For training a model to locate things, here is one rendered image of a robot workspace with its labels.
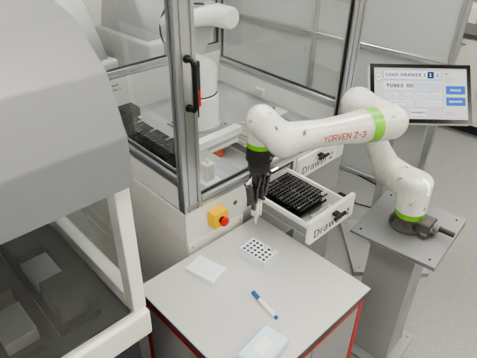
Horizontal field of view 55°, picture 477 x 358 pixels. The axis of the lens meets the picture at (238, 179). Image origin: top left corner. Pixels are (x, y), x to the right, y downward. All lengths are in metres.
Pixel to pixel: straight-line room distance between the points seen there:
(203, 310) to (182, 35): 0.90
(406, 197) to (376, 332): 0.77
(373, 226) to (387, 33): 1.67
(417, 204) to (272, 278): 0.64
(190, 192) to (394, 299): 1.06
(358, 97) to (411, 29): 1.63
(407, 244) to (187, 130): 1.00
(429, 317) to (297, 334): 1.34
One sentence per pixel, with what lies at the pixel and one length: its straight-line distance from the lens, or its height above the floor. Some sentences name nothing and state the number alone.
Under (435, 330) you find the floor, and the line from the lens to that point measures 2.76.
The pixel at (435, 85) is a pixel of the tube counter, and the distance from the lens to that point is 2.59.
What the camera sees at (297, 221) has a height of 0.88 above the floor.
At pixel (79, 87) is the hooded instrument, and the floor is 1.62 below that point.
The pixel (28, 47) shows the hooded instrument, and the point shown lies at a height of 1.70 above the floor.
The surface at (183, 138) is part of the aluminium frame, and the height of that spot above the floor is 1.27.
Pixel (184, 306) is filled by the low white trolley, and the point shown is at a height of 0.76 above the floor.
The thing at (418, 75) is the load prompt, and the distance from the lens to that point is 2.57.
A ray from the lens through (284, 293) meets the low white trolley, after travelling 1.68.
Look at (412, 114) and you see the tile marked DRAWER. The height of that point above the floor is 1.00.
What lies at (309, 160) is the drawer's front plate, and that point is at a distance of 2.15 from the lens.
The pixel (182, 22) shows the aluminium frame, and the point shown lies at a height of 1.64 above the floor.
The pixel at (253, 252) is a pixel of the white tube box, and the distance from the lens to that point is 1.77.
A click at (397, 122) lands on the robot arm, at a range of 1.57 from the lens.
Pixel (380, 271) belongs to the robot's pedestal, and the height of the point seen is 0.56.
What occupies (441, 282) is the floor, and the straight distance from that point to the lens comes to 3.03.
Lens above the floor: 2.00
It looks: 34 degrees down
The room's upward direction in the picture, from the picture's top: 1 degrees clockwise
